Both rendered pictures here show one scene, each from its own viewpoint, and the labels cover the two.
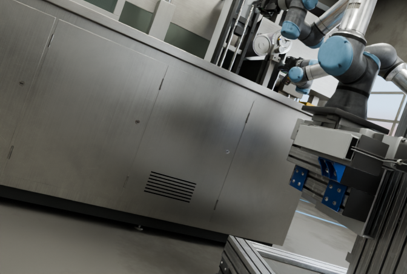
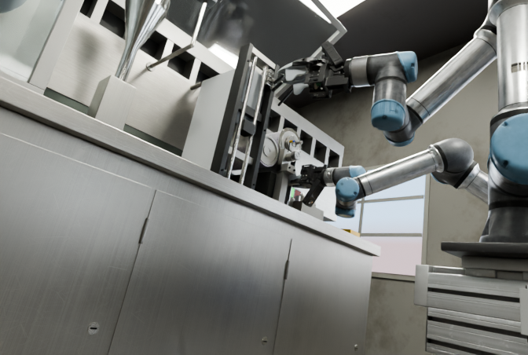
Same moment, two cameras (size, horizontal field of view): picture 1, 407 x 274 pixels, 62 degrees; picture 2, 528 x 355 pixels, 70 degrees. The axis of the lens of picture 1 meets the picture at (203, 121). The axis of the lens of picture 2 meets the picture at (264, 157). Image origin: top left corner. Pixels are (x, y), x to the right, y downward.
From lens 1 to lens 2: 0.77 m
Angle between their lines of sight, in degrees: 27
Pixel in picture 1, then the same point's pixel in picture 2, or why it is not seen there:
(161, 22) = (112, 114)
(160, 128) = (145, 328)
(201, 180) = not seen: outside the picture
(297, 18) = (401, 95)
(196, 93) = (208, 239)
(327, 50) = (516, 138)
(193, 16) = (151, 110)
